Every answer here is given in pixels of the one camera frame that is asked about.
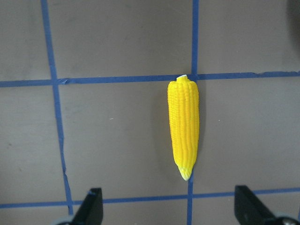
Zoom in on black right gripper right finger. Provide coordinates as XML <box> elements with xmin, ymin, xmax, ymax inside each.
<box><xmin>234</xmin><ymin>185</ymin><xmax>284</xmax><ymax>225</ymax></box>

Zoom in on yellow toy corn cob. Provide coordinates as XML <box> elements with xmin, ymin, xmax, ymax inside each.
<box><xmin>167</xmin><ymin>75</ymin><xmax>200</xmax><ymax>181</ymax></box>

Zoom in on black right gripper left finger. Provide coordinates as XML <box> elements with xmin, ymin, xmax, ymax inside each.
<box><xmin>71</xmin><ymin>187</ymin><xmax>104</xmax><ymax>225</ymax></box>

